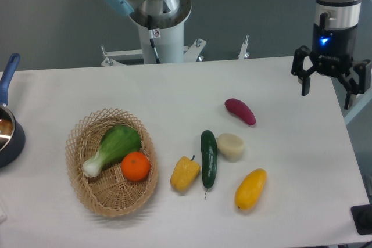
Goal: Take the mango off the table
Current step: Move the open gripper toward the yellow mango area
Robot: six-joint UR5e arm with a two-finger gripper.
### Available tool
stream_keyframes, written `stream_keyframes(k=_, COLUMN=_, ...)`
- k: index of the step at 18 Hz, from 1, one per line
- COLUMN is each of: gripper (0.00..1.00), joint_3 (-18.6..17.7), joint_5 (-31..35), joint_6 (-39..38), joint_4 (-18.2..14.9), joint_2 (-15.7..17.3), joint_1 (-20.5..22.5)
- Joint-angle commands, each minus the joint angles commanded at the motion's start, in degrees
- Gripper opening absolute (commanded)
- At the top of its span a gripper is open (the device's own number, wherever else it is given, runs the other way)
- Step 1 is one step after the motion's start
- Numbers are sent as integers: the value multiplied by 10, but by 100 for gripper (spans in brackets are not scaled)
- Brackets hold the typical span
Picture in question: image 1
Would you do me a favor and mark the black device at edge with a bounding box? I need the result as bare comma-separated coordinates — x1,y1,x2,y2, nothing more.
350,204,372,235

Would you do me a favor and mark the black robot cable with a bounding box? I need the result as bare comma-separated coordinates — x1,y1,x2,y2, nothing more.
146,15,161,64

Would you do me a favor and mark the woven wicker basket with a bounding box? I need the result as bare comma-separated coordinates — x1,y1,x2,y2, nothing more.
66,108,158,217

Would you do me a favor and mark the yellow mango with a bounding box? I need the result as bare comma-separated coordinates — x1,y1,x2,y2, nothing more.
234,168,267,210

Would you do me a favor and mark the purple sweet potato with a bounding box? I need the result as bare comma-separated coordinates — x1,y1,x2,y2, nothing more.
224,98,256,126

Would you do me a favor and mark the green bok choy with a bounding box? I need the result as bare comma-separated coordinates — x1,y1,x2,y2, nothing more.
82,125,141,178

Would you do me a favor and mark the yellow bell pepper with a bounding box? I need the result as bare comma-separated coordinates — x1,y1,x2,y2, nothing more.
170,155,201,192

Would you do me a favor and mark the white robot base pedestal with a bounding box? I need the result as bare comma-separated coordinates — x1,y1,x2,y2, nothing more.
105,0,207,64

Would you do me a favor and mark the orange fruit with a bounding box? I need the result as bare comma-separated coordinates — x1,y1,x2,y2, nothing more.
121,152,151,181

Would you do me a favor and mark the beige round potato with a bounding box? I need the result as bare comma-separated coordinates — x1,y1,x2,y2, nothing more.
217,133,245,161

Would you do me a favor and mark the green cucumber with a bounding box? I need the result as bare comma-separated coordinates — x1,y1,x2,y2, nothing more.
201,130,218,197

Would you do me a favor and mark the white metal frame right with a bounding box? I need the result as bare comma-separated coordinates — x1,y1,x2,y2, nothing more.
344,88,371,125

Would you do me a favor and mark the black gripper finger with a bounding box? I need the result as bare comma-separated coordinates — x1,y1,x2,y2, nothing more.
337,59,371,110
291,45,316,96

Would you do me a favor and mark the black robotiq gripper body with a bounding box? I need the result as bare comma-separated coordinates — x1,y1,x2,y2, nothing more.
310,24,357,77

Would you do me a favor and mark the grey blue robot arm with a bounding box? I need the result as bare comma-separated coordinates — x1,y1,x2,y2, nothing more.
105,0,371,109

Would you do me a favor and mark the blue handled saucepan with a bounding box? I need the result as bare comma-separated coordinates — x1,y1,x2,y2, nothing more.
1,53,26,168

